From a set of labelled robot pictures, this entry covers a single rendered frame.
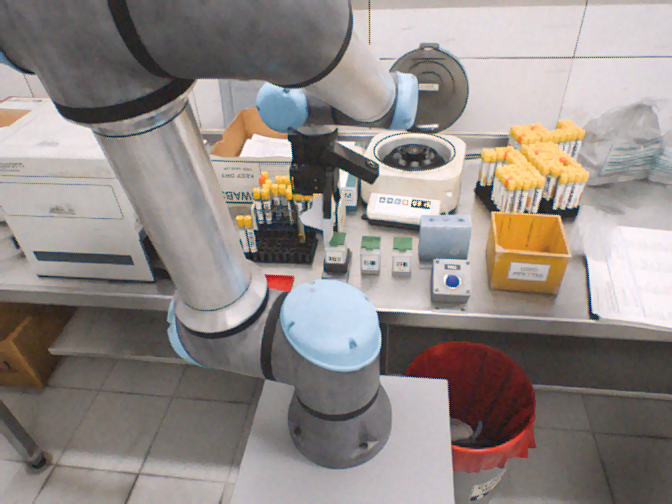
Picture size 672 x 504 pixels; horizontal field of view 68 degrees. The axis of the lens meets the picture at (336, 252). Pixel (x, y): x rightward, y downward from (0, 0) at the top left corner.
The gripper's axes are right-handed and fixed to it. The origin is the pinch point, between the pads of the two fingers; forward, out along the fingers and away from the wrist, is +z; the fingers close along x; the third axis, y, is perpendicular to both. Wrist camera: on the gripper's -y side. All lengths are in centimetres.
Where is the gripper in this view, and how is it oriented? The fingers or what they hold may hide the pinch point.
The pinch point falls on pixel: (335, 223)
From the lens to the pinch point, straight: 98.4
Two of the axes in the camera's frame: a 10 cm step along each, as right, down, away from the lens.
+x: -1.2, 6.2, -7.7
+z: 0.5, 7.8, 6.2
